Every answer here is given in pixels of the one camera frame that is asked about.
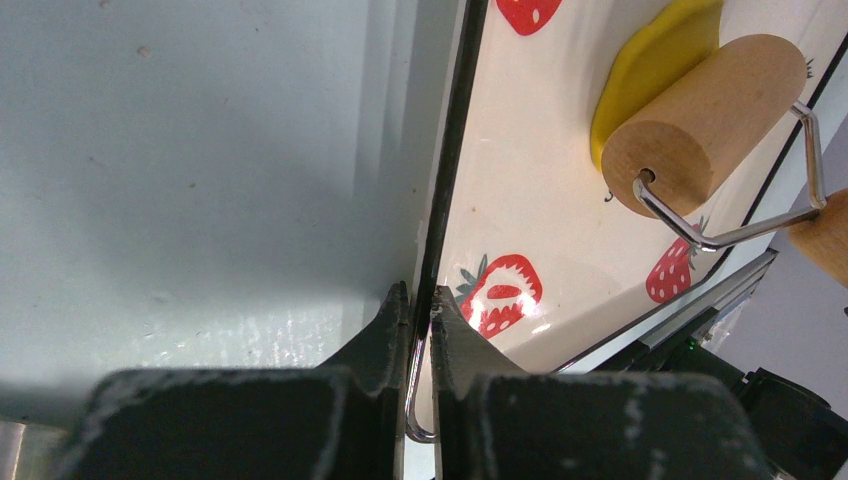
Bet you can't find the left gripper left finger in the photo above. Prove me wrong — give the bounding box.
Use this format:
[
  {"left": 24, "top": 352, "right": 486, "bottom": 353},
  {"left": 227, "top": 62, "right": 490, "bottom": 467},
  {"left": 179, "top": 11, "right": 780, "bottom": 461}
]
[{"left": 49, "top": 282, "right": 411, "bottom": 479}]

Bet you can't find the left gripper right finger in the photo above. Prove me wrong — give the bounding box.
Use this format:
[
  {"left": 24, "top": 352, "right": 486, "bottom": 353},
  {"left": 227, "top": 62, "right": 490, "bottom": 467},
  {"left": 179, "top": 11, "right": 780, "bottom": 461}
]
[{"left": 430, "top": 287, "right": 771, "bottom": 479}]

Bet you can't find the strawberry print tray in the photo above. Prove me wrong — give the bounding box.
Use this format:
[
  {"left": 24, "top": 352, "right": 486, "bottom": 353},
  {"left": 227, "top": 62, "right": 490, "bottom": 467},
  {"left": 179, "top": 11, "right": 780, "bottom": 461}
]
[{"left": 405, "top": 0, "right": 848, "bottom": 445}]

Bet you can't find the yellow dough piece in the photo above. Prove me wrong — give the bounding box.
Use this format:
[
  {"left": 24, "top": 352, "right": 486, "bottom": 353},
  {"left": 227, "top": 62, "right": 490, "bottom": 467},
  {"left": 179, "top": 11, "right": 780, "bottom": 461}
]
[{"left": 589, "top": 0, "right": 724, "bottom": 170}]

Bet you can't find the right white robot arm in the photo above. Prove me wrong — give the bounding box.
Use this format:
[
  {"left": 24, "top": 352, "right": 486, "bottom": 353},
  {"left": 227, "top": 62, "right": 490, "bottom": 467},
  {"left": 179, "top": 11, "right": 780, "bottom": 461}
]
[{"left": 597, "top": 326, "right": 847, "bottom": 479}]

